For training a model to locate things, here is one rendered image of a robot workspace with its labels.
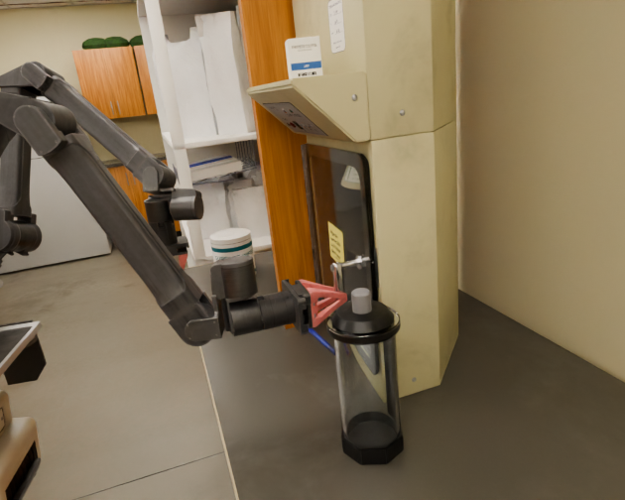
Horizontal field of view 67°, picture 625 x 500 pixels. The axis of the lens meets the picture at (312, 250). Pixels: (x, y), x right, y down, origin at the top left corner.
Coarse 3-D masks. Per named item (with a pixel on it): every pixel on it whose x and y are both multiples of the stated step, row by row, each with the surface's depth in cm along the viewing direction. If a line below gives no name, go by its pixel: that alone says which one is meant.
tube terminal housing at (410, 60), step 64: (320, 0) 80; (384, 0) 67; (448, 0) 80; (384, 64) 70; (448, 64) 83; (384, 128) 72; (448, 128) 85; (384, 192) 75; (448, 192) 88; (384, 256) 78; (448, 256) 92; (448, 320) 95
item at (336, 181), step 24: (312, 144) 95; (312, 168) 98; (336, 168) 85; (360, 168) 75; (312, 192) 101; (336, 192) 87; (360, 192) 77; (336, 216) 90; (360, 216) 79; (360, 240) 81
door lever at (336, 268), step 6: (360, 258) 82; (336, 264) 81; (342, 264) 82; (348, 264) 82; (354, 264) 82; (360, 264) 82; (336, 270) 81; (342, 270) 82; (336, 276) 82; (342, 276) 82; (336, 282) 82; (342, 282) 82; (336, 288) 82; (342, 288) 83; (336, 300) 83
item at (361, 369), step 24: (360, 336) 65; (336, 360) 71; (360, 360) 67; (384, 360) 68; (360, 384) 69; (384, 384) 69; (360, 408) 70; (384, 408) 70; (360, 432) 72; (384, 432) 71
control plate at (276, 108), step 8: (264, 104) 93; (272, 104) 87; (280, 104) 82; (288, 104) 78; (280, 112) 89; (288, 112) 84; (296, 112) 80; (288, 120) 91; (296, 120) 86; (304, 120) 81; (296, 128) 93; (304, 128) 88; (312, 128) 82
